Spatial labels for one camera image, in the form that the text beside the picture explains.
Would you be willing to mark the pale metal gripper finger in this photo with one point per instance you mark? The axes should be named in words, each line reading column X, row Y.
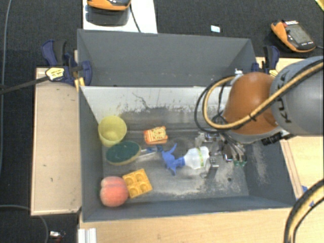
column 213, row 169
column 202, row 137

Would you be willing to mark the clear spray bottle blue head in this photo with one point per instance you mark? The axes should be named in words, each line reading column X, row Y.
column 196, row 157

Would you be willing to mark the orange patterned packet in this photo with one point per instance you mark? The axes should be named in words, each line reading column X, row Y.
column 155, row 135

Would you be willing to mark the clear and blue small stick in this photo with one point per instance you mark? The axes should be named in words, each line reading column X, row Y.
column 152, row 151

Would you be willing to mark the yellow four-stud toy block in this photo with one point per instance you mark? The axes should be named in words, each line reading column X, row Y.
column 137, row 183

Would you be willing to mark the green and yellow round sponge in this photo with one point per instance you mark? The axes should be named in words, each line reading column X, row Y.
column 122, row 153

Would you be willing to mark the grey metal bin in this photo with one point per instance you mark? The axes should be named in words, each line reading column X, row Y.
column 164, row 59

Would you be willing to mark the yellow plastic cup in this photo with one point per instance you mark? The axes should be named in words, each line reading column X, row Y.
column 111, row 129

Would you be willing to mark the peach toy fruit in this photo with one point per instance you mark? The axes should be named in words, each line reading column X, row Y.
column 113, row 192

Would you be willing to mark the pale wood board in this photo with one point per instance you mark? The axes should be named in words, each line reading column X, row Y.
column 55, row 140

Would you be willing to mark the black cylinder on white bracket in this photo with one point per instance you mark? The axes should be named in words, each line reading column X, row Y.
column 270, row 139

